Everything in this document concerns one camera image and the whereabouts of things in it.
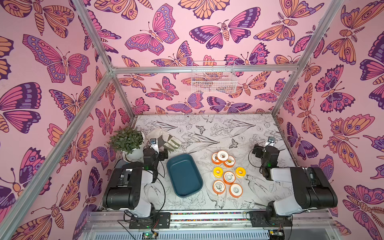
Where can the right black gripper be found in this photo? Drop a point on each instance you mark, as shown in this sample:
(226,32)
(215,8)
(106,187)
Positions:
(265,150)

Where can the orange sealing tape roll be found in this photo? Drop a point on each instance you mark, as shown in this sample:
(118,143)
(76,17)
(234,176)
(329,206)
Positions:
(229,178)
(236,190)
(222,156)
(230,162)
(215,159)
(219,187)

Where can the teal plastic storage tray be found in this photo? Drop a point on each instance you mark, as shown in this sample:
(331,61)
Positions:
(184,175)

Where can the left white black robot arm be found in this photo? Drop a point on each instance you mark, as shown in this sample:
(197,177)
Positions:
(126,188)

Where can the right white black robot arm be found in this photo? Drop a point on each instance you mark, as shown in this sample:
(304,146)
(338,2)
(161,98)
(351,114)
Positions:
(311,188)

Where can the yellow sealing tape roll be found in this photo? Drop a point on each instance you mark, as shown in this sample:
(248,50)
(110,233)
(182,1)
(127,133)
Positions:
(218,172)
(240,172)

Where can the beige grey work glove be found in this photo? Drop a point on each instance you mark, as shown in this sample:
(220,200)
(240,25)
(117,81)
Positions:
(165,140)

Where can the green potted plant white pot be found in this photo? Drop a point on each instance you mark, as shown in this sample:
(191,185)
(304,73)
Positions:
(130,142)

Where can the green circuit board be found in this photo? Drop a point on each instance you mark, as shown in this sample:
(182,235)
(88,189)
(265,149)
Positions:
(149,235)

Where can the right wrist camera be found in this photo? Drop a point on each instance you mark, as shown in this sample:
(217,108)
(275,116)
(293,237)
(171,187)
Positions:
(271,141)

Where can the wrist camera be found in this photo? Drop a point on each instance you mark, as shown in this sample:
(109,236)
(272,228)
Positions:
(271,141)
(154,144)

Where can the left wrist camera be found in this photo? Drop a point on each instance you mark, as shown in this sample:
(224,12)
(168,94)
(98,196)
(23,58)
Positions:
(154,144)

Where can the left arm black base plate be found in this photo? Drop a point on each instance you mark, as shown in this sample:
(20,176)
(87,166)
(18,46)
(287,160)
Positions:
(160,220)

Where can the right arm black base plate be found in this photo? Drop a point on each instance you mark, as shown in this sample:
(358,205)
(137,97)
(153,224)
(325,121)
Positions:
(265,220)

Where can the white wire wall basket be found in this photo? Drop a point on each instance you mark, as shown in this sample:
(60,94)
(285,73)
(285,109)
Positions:
(210,78)

